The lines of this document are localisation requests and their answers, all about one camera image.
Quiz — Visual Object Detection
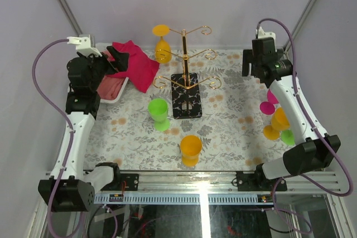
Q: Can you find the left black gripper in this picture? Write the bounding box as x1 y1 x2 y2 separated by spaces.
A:
79 46 129 92

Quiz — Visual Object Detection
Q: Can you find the orange plastic wine glass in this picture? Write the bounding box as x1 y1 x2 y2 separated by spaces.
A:
152 25 171 64

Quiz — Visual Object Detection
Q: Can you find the magenta plastic wine glass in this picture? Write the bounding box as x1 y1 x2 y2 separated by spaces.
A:
259 90 279 115

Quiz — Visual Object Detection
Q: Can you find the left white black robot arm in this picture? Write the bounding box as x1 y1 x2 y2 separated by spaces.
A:
38 46 129 212

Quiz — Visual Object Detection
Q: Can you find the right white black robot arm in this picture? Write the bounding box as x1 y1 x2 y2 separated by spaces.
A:
242 37 341 191

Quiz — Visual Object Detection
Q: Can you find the green wine glass centre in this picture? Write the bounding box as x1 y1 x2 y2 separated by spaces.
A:
148 98 170 132

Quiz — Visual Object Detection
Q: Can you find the green wine glass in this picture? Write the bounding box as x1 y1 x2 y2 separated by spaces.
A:
148 98 170 132
280 129 295 146

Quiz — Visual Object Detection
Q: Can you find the gold wine glass rack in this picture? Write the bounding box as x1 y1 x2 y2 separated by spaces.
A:
153 26 222 119

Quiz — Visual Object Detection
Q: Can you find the orange wine glass right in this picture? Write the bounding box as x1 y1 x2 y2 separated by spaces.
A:
263 108 290 140

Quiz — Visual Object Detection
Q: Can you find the green wine glass right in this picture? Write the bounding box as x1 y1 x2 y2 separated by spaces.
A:
280 129 295 146

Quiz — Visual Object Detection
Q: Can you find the orange wine glass front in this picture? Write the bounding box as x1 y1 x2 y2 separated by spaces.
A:
180 135 202 167

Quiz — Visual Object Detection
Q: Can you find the magenta cloth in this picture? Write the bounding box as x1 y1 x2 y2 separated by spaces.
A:
108 40 160 93

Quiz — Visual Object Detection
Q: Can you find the white plastic basket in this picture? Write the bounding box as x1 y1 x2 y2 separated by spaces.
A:
67 38 129 104

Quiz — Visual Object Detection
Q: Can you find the pink cloth in basket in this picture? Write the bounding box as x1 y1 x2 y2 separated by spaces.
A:
97 51 126 100

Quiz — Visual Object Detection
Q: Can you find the floral table mat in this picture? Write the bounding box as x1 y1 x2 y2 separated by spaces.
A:
84 50 289 171

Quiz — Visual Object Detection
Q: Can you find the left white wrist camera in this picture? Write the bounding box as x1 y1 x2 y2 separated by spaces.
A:
67 35 102 57

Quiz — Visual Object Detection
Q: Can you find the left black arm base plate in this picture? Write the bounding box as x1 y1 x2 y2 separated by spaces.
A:
102 173 139 193

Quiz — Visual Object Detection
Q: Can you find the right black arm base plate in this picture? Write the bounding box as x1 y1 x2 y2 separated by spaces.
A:
236 171 278 192

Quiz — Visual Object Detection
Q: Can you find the aluminium mounting rail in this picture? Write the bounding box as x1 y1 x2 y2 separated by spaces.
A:
41 170 341 194

